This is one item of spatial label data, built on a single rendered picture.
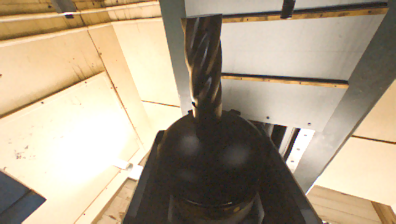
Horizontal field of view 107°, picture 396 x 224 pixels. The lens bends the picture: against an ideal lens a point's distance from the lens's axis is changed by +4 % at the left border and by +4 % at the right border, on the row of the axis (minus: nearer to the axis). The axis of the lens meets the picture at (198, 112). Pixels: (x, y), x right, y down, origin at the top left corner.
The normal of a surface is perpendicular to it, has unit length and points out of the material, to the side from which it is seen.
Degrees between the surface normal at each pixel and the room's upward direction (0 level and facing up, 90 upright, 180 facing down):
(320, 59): 90
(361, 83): 90
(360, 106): 90
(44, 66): 90
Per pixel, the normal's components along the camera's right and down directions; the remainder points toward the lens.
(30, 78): 0.92, 0.16
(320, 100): -0.39, 0.57
